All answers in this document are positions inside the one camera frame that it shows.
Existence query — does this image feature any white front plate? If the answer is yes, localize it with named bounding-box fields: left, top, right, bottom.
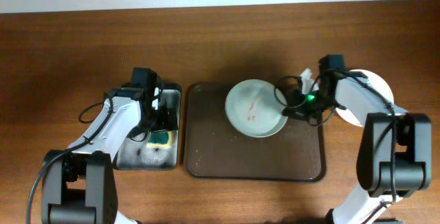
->
left=336, top=69, right=394, bottom=127

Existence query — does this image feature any green and yellow sponge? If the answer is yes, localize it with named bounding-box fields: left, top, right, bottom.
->
left=146, top=131, right=173, bottom=148

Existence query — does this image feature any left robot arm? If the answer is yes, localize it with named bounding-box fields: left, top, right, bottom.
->
left=36, top=84, right=182, bottom=223

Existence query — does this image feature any small black soapy tray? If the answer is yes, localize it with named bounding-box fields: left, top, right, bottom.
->
left=113, top=83, right=182, bottom=170

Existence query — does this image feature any pale green stained plate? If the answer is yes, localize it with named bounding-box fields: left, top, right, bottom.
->
left=225, top=79, right=287, bottom=138

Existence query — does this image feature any large brown serving tray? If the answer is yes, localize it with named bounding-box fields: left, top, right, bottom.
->
left=184, top=83, right=327, bottom=183

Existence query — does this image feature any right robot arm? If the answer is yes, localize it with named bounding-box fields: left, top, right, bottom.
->
left=275, top=69, right=432, bottom=224

